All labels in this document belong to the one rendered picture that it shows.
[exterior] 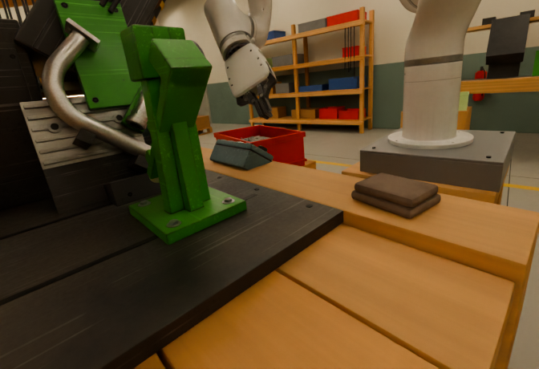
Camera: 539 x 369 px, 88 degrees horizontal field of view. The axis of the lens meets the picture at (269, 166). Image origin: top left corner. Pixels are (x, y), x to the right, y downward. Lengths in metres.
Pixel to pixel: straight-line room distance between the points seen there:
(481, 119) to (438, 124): 5.10
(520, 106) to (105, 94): 5.64
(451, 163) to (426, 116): 0.14
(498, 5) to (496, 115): 1.62
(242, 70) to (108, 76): 0.27
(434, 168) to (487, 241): 0.32
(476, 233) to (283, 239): 0.22
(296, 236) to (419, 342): 0.16
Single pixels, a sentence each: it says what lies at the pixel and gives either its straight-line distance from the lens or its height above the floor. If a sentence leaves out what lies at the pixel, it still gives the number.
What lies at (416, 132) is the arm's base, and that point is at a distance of 0.77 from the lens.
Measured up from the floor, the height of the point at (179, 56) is 1.13.
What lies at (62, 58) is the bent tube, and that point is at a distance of 0.62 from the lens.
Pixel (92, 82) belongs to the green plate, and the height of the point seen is 1.12.
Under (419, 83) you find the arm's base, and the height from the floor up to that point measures 1.06.
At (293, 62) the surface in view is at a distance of 6.35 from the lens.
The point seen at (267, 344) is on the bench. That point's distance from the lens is 0.27.
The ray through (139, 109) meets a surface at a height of 1.06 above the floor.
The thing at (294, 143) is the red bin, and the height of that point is 0.88.
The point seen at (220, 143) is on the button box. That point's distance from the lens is 0.74.
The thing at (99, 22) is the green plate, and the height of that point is 1.23.
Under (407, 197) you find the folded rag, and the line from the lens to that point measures 0.41.
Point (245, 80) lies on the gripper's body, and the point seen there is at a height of 1.10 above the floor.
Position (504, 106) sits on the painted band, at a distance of 5.82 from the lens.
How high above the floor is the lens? 1.09
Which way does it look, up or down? 17 degrees down
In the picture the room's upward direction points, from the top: 5 degrees counter-clockwise
